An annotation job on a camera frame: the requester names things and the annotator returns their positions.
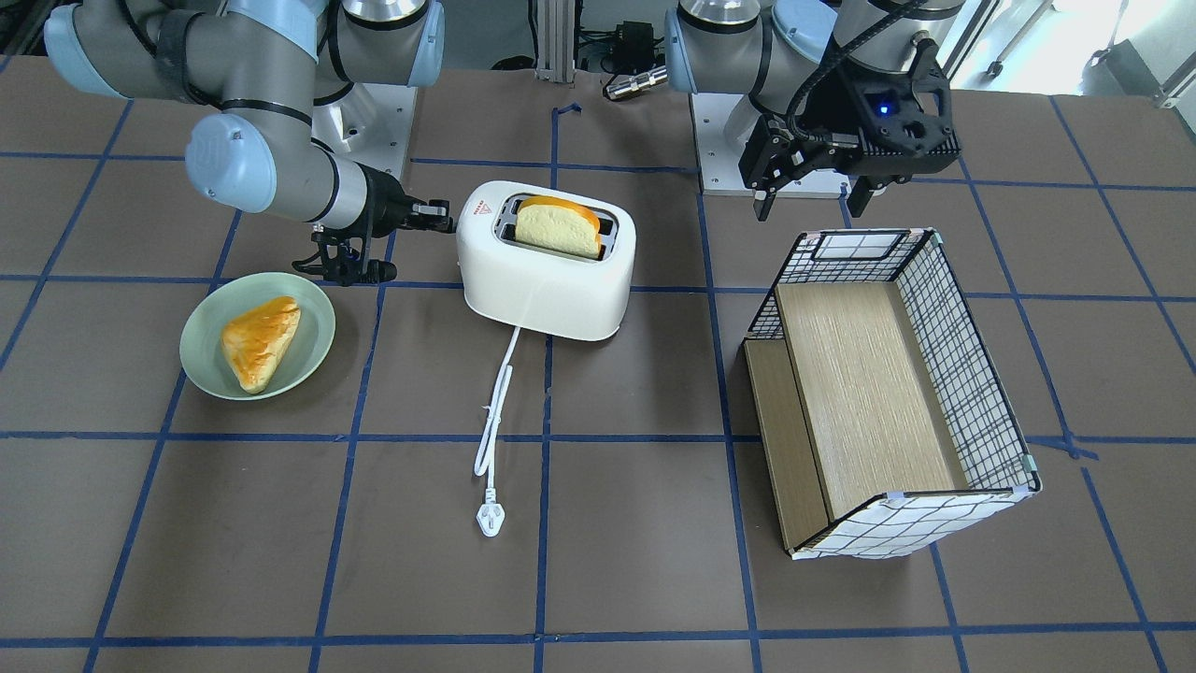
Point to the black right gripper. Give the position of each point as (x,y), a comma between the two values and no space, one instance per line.
(386,210)

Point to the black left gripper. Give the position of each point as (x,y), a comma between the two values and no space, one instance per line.
(834,106)

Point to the white toaster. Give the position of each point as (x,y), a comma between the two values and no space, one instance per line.
(538,288)

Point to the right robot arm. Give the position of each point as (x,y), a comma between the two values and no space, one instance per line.
(269,69)

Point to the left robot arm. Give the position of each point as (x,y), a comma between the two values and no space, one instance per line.
(776,55)

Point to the bread slice in toaster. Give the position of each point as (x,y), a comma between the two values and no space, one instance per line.
(557,224)

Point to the triangular pastry bread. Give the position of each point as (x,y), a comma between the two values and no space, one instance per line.
(255,342)

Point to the silver cylindrical connector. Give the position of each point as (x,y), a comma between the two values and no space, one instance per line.
(624,87)

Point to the green plate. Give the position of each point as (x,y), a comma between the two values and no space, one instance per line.
(200,347)

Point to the wire basket with wooden shelf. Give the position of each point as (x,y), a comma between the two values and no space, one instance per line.
(883,418)

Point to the aluminium frame post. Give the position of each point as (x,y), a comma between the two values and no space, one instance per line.
(555,24)

